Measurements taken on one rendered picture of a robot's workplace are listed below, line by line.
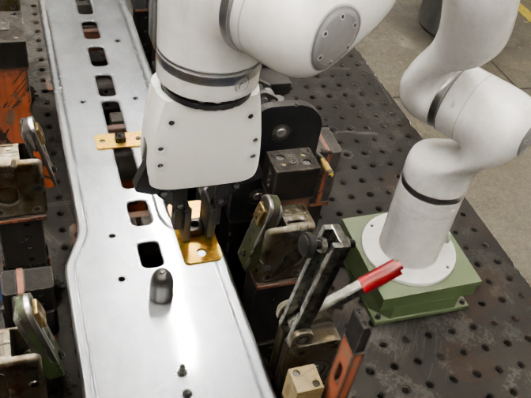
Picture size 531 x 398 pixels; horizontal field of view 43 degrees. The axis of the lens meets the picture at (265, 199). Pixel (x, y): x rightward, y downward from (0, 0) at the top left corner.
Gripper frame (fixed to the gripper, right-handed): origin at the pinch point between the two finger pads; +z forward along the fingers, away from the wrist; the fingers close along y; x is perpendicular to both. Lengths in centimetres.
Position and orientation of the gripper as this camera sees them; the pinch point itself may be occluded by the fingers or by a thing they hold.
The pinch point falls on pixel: (195, 214)
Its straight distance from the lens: 66.5
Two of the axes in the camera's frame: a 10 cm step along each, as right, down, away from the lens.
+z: -1.3, 7.3, 6.7
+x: 3.1, 6.7, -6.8
